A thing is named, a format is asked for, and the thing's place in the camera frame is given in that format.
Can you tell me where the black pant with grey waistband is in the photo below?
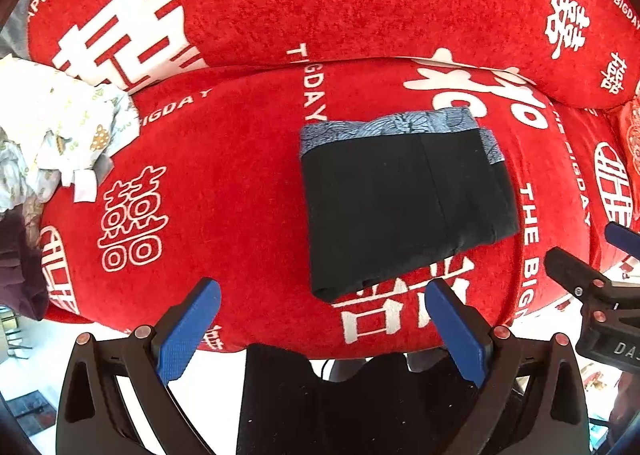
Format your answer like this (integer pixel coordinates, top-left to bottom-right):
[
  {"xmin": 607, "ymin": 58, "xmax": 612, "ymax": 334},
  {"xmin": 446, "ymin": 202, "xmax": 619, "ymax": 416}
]
[{"xmin": 299, "ymin": 106, "xmax": 520, "ymax": 302}]

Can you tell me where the dark purple garment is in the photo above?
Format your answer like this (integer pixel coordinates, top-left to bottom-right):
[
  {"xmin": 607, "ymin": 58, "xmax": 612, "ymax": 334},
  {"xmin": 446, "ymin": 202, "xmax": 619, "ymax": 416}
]
[{"xmin": 0, "ymin": 208, "xmax": 49, "ymax": 321}]

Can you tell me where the black garment in foreground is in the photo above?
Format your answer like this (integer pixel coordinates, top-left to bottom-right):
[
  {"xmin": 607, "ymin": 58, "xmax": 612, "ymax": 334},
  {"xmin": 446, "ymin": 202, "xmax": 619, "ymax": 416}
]
[{"xmin": 235, "ymin": 342, "xmax": 542, "ymax": 455}]

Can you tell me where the red printed bed blanket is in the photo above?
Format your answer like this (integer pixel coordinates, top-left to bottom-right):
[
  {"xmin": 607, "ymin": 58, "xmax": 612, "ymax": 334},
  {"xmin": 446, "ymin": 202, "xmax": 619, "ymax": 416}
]
[{"xmin": 40, "ymin": 59, "xmax": 639, "ymax": 359}]

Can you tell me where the white patterned cloth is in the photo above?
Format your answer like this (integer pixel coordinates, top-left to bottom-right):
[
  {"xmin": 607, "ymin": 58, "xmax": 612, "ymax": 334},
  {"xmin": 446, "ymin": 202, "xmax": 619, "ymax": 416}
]
[{"xmin": 1, "ymin": 54, "xmax": 140, "ymax": 212}]

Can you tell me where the red printed pillow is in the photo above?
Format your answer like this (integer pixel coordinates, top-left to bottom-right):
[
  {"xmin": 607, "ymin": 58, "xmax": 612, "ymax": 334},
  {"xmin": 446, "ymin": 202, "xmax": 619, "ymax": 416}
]
[{"xmin": 28, "ymin": 0, "xmax": 639, "ymax": 108}]

